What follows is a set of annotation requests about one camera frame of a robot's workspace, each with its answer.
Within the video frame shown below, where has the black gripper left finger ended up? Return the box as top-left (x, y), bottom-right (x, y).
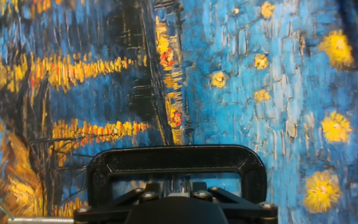
top-left (72, 182), bottom-right (173, 224)

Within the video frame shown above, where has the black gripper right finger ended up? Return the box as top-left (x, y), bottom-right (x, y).
top-left (181, 181), bottom-right (278, 224)

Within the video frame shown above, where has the black C-clamp with steel screw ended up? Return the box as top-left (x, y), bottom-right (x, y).
top-left (0, 144), bottom-right (269, 224)

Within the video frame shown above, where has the blue and orange painted cloth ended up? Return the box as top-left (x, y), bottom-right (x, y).
top-left (0, 0), bottom-right (358, 224)

